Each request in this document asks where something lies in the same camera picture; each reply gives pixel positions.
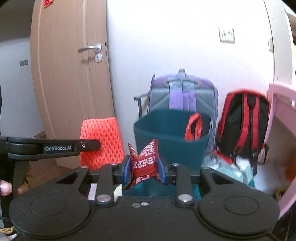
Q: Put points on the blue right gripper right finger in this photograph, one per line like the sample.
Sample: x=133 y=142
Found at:
x=162 y=172

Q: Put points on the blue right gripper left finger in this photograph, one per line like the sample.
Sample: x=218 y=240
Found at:
x=125 y=170

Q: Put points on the red snack wrapper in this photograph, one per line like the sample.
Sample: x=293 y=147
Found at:
x=145 y=165

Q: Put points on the orange foam net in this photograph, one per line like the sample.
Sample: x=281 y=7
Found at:
x=105 y=130

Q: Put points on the red plastic bag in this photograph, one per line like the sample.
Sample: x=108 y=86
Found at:
x=193 y=130

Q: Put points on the dark teal trash bin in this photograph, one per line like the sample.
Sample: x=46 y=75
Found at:
x=168 y=127

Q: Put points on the person's left hand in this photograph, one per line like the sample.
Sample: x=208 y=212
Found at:
x=7 y=188

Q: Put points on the teal white rug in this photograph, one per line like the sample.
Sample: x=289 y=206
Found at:
x=241 y=172

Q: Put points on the purple grey backpack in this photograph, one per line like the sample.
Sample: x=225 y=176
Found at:
x=185 y=92

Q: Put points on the wooden door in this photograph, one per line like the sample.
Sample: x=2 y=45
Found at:
x=69 y=86

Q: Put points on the red black backpack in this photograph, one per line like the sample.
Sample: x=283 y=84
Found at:
x=243 y=125

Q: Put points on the pink desk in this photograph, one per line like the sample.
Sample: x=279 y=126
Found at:
x=276 y=173

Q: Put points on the white bookshelf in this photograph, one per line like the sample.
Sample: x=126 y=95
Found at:
x=281 y=15

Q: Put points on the silver door handle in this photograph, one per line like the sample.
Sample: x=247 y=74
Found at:
x=96 y=48

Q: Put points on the wall socket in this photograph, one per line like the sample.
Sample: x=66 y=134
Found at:
x=226 y=35

